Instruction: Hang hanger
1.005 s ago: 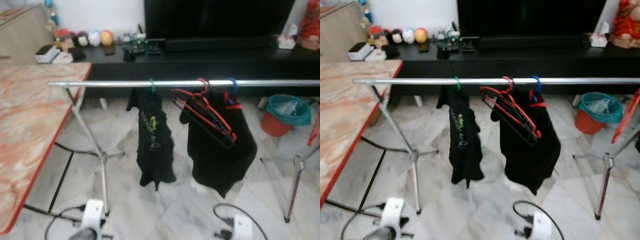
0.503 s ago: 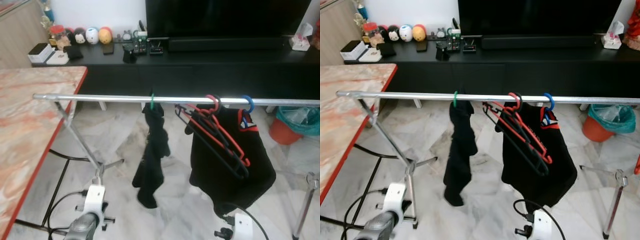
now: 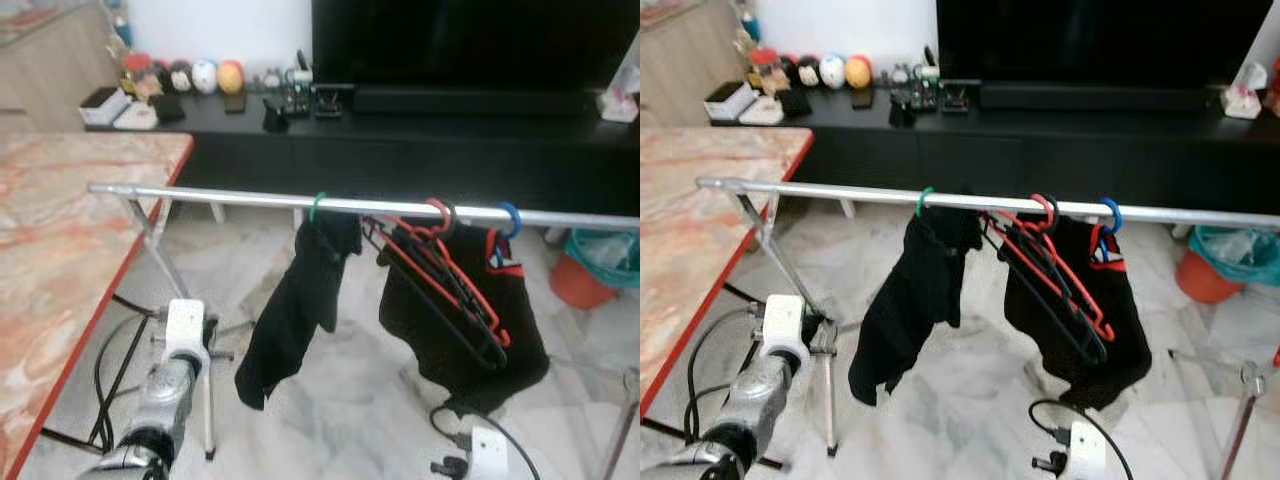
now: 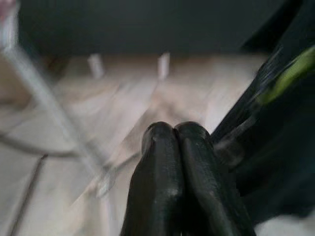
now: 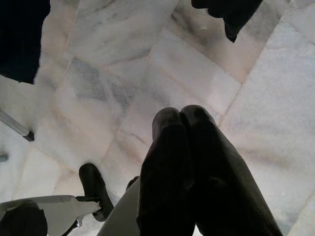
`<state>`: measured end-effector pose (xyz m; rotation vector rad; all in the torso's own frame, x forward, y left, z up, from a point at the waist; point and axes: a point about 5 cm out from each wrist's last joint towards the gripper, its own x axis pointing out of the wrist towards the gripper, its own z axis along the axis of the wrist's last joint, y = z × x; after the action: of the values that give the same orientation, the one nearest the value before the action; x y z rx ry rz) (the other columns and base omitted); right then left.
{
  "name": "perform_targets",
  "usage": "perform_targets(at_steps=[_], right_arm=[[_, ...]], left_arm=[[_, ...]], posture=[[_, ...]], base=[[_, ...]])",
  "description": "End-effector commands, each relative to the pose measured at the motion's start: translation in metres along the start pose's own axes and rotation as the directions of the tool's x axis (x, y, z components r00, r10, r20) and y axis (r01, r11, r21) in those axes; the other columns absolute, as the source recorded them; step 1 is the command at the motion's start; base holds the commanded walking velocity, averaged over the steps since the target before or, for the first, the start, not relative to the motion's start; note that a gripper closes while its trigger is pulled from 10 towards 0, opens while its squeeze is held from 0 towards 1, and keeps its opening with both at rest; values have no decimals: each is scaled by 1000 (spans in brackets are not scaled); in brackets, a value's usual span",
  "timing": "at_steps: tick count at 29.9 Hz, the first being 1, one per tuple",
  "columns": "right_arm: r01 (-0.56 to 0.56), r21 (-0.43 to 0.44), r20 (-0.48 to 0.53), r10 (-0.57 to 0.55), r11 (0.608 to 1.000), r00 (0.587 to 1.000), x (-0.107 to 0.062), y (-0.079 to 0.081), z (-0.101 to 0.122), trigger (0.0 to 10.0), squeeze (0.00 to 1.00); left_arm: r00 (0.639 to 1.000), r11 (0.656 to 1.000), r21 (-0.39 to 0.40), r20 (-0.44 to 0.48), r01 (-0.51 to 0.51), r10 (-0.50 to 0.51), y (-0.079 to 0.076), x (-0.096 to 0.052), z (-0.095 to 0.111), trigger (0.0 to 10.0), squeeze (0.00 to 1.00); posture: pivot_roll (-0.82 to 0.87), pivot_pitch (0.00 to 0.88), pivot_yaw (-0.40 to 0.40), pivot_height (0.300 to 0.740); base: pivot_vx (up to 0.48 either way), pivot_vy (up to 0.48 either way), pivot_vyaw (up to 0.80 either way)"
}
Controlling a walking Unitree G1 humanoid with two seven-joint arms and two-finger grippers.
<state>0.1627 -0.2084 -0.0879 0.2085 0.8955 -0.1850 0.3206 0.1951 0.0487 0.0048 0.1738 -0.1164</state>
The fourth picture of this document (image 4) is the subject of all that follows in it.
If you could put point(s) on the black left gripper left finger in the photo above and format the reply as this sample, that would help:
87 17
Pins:
157 186

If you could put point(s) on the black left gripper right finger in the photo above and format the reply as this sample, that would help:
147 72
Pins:
209 191

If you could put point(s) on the black t-shirt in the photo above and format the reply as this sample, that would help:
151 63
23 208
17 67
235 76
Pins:
283 147

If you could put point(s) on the green plastic clothes hanger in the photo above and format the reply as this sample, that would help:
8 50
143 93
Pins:
290 76

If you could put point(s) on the marble top folding table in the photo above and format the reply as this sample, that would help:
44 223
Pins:
37 150

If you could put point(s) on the silver metal clothes rack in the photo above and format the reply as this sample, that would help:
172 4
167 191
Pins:
44 91

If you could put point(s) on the black TV cabinet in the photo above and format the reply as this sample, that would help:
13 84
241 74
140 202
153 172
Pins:
135 24

